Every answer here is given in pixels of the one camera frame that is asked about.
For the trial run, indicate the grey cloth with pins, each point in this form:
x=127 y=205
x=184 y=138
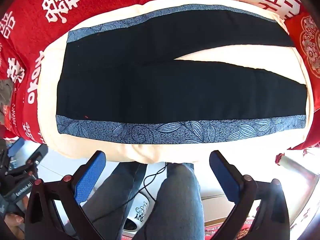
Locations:
x=5 y=90

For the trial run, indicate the person's left leg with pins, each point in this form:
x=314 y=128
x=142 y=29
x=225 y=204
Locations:
x=110 y=200

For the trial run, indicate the white roll with red end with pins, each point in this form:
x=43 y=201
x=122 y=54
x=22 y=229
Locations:
x=287 y=161

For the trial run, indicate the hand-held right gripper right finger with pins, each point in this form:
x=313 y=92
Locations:
x=225 y=177

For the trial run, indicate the red printed blanket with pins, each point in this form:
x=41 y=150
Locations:
x=75 y=2

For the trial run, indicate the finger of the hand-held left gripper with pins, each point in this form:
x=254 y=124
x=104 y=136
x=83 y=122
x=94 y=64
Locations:
x=15 y=146
x=35 y=155

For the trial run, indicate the white mug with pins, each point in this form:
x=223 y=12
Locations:
x=141 y=211

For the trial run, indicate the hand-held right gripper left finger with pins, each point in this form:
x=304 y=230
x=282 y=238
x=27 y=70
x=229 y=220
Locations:
x=91 y=177

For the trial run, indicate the black pants with blue stripes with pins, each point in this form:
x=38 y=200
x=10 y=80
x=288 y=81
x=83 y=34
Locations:
x=150 y=80

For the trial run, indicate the person's left hand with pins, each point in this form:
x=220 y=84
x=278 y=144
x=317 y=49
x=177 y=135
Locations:
x=15 y=220

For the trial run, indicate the red patterned pillow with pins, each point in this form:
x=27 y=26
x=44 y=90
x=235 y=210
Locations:
x=306 y=37

